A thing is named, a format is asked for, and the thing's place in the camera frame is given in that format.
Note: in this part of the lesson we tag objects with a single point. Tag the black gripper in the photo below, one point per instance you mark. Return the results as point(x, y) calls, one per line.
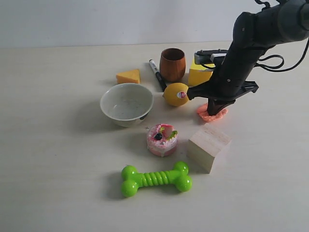
point(225, 85)

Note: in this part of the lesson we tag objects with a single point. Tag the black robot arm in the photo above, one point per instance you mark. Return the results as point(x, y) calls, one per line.
point(253, 35)

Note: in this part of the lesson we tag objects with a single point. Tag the yellow foam cube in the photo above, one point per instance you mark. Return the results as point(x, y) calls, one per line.
point(198, 74)

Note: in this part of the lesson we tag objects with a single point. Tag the yellow lemon with sticker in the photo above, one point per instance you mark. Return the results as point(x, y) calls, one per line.
point(175, 94)

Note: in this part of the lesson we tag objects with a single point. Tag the light wooden block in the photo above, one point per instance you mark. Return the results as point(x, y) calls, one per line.
point(206, 145)

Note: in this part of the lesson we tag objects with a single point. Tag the brown wooden cup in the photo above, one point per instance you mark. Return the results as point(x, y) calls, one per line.
point(172, 64)

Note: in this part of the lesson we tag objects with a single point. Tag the pink toy cake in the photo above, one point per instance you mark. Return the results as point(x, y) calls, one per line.
point(162, 140)

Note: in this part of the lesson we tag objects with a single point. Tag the black marker pen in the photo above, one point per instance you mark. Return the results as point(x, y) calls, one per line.
point(157, 74)

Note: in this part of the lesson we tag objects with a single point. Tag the green bone dog toy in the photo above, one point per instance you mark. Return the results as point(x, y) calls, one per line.
point(133, 180)

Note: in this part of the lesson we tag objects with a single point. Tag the yellow cheese wedge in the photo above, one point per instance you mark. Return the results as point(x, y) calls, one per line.
point(132, 76)

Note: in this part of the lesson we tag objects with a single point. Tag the grey ceramic bowl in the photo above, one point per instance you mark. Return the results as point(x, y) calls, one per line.
point(127, 104)

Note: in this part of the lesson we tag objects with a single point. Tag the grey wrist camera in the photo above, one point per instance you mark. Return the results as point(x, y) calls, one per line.
point(207, 56)

